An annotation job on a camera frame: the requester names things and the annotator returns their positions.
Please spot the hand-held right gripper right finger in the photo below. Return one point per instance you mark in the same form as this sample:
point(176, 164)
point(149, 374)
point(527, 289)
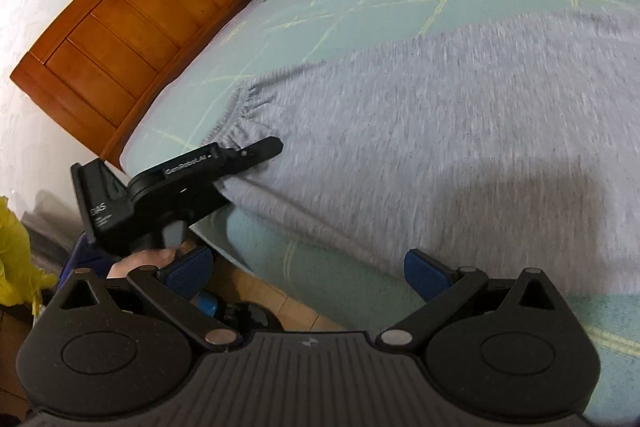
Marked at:
point(425, 274)

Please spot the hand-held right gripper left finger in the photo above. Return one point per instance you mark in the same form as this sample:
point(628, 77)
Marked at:
point(192, 269)

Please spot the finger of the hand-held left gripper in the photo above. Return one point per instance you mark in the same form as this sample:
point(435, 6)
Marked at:
point(260, 148)

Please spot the grey pants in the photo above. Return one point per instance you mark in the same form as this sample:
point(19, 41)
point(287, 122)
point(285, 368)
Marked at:
point(425, 132)

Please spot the person's left hand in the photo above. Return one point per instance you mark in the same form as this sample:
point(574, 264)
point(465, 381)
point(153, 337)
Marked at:
point(145, 261)

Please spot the blue round object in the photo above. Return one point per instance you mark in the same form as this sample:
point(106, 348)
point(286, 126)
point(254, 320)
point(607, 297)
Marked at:
point(207, 304)

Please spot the dark blue cloth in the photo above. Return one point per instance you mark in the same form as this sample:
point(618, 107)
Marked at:
point(82, 257)

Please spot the yellow plastic bag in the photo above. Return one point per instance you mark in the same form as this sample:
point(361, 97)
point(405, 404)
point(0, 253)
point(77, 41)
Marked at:
point(17, 257)

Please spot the wooden headboard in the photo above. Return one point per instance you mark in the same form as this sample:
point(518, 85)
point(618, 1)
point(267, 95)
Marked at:
point(125, 32)

